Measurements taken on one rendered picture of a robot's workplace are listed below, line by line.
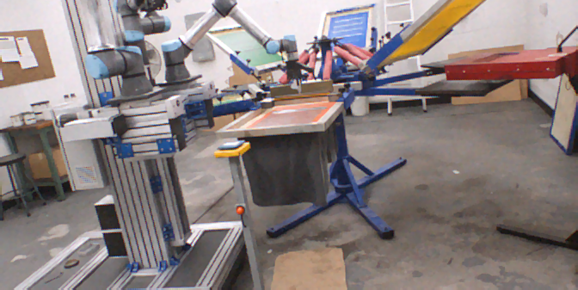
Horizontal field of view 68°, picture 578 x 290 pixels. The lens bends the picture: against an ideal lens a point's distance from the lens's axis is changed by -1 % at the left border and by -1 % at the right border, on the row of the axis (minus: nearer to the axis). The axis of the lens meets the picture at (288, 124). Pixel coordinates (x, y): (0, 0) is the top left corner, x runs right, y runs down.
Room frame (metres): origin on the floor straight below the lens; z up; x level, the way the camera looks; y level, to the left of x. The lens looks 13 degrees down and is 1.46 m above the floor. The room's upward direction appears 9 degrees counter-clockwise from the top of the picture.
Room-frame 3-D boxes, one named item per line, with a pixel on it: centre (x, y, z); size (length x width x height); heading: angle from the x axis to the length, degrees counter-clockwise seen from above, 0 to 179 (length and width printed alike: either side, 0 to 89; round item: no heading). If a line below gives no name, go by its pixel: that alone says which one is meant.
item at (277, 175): (2.20, 0.07, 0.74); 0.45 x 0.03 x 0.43; 70
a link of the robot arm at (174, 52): (2.64, 0.61, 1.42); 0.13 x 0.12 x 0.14; 176
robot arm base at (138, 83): (2.15, 0.71, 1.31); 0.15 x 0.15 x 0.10
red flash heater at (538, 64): (2.37, -1.30, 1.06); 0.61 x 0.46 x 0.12; 40
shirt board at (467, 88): (2.95, -0.82, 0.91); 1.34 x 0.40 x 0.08; 40
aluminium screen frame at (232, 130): (2.47, -0.03, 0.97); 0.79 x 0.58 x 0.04; 160
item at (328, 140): (2.35, -0.20, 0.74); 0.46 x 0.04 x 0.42; 160
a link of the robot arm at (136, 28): (1.89, 0.57, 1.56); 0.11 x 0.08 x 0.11; 143
